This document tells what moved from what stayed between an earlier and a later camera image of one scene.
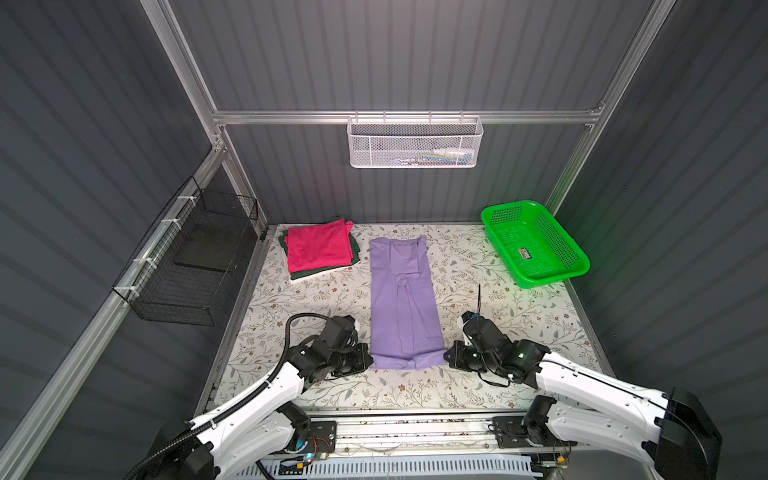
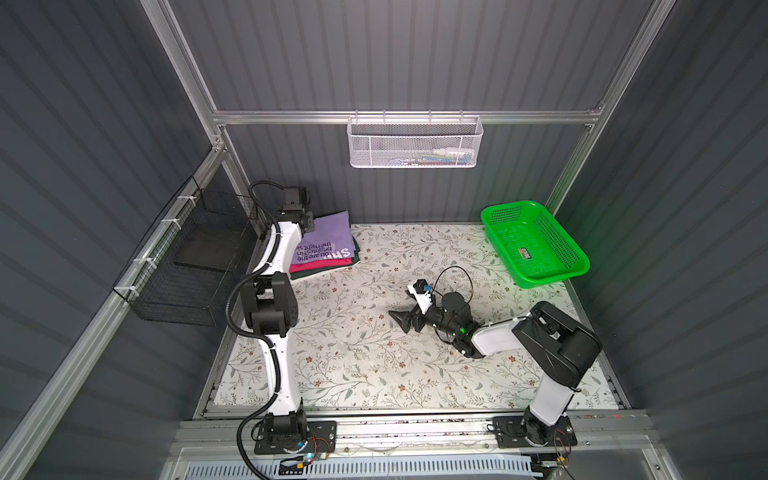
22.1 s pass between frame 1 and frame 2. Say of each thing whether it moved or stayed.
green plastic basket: stayed
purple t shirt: moved
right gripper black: moved
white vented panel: stayed
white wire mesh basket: stayed
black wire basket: stayed
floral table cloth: stayed
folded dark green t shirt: stayed
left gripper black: moved
